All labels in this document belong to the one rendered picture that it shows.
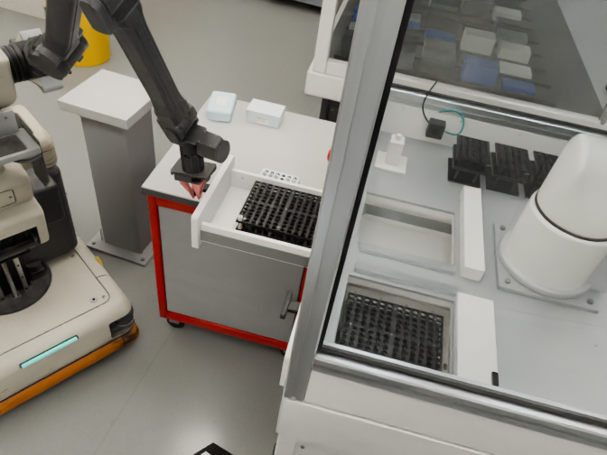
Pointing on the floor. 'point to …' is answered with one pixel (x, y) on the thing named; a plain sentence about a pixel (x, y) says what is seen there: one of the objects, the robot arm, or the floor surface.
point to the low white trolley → (221, 287)
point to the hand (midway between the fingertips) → (196, 195)
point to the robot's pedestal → (117, 160)
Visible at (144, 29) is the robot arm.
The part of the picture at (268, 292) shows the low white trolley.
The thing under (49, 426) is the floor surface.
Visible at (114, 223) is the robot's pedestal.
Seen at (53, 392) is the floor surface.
